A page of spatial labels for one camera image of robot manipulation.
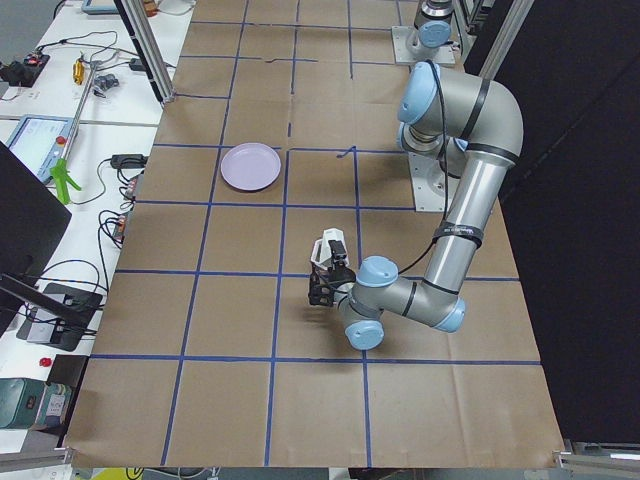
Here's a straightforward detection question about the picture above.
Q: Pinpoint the blue teach pendant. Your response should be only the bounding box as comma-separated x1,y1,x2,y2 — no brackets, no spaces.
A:
7,114,72,184

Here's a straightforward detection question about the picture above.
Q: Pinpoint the aluminium frame post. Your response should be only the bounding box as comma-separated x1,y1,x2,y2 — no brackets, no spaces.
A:
114,0,176,105

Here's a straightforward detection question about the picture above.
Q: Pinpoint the green box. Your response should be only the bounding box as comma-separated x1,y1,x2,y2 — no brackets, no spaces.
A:
1,378,73,430

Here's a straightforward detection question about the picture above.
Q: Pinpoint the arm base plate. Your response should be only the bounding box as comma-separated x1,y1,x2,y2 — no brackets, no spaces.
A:
408,153,446,213
391,26,456,67

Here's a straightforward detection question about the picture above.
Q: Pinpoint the yellow tool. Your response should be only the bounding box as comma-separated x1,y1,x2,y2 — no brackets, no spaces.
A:
72,58,85,85

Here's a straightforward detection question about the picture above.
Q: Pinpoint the black power adapter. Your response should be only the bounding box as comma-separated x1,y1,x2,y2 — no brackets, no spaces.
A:
110,154,148,170

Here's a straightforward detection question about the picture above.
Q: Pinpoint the green-handled reacher grabber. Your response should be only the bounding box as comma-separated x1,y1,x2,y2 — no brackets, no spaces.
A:
50,61,99,205

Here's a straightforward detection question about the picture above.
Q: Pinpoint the white faceted cup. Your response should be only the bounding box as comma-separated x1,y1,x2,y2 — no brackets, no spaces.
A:
310,228,346,271

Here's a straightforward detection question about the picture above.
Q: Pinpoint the black monitor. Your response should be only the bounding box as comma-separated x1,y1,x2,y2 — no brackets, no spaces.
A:
0,141,74,336

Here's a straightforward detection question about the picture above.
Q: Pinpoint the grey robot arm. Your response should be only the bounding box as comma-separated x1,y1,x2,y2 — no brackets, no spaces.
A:
409,0,454,59
308,61,524,351

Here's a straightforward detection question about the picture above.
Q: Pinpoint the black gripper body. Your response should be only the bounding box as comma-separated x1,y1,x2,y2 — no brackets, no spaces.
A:
308,267,356,306

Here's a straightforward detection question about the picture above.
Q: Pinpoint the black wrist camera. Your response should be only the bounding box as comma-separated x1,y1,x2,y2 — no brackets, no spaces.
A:
328,240,349,270

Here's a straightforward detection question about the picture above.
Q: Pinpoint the black desk stand base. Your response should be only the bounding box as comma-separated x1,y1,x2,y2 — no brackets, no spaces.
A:
16,283,103,352

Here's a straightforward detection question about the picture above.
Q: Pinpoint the lavender round plate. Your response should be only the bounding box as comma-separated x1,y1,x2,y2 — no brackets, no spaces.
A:
221,142,281,191

